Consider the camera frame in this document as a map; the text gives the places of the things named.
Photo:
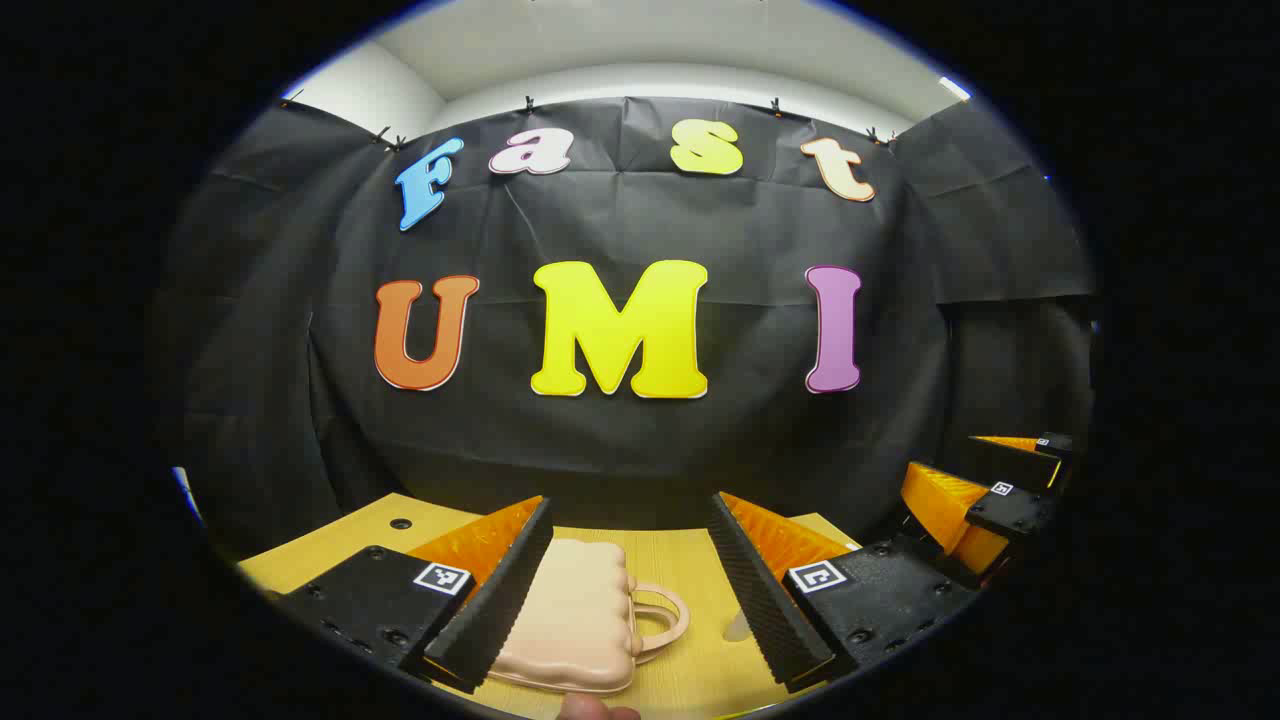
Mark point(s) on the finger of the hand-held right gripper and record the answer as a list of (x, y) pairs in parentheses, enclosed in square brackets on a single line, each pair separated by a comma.
[(1010, 512), (1020, 460)]

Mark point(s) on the white printed board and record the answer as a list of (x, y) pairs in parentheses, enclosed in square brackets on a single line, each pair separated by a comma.
[(186, 492)]

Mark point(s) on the ceiling light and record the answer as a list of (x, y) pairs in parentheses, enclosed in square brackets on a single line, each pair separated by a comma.
[(955, 88)]

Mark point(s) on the pink hard-shell suitcase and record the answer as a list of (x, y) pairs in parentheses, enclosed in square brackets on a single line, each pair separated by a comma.
[(575, 620)]

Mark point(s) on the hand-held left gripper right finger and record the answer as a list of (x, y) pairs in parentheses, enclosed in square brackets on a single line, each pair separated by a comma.
[(760, 600)]

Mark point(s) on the black backdrop cloth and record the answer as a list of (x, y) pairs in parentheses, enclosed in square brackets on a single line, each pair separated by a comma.
[(620, 440)]

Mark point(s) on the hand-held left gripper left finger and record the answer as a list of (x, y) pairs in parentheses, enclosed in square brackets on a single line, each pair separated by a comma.
[(510, 590)]

